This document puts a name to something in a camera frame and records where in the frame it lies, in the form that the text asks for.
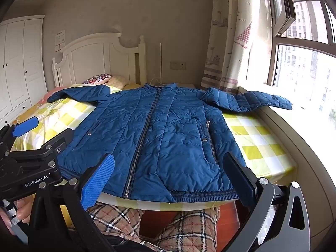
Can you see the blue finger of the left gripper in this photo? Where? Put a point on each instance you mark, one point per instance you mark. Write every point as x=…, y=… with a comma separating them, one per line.
x=24, y=127

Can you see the floral patterned pillow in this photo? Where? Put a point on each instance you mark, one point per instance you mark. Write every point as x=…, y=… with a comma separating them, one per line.
x=98, y=79

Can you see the white wooden headboard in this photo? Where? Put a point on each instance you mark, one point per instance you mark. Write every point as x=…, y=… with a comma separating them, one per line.
x=100, y=53

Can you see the paper notice on wall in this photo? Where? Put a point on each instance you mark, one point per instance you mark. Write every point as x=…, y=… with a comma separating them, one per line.
x=60, y=40

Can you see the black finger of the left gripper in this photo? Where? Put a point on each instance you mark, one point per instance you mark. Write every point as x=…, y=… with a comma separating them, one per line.
x=60, y=142

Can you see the white wardrobe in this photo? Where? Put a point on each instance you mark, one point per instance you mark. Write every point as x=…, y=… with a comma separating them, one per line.
x=22, y=76

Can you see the plaid pajama legs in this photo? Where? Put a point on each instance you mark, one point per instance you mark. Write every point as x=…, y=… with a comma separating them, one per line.
x=128, y=229

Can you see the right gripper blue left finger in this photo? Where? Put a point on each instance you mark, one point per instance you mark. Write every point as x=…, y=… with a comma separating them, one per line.
x=80, y=194

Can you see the yellow white checked bed sheet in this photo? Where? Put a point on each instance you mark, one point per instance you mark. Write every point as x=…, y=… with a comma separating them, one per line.
x=261, y=149

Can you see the white bedside table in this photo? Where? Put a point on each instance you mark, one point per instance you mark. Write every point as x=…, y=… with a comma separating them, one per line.
x=192, y=86

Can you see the cream patterned curtain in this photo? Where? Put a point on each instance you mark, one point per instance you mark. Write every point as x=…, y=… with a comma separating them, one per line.
x=238, y=49

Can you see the blue quilted puffer jacket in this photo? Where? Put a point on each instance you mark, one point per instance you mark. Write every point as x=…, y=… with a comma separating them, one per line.
x=169, y=143

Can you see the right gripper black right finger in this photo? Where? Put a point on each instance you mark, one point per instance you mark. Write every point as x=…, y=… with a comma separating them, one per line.
x=277, y=219

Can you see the beige yellow pillow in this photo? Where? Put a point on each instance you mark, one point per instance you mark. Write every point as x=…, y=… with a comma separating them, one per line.
x=118, y=82

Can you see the person's left hand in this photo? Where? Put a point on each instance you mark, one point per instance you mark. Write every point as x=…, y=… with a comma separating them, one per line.
x=24, y=207

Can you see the beige wall socket plate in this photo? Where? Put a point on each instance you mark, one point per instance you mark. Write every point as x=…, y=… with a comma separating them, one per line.
x=179, y=66

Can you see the window with dark frame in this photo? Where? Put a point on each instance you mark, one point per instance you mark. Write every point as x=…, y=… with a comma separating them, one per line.
x=302, y=60

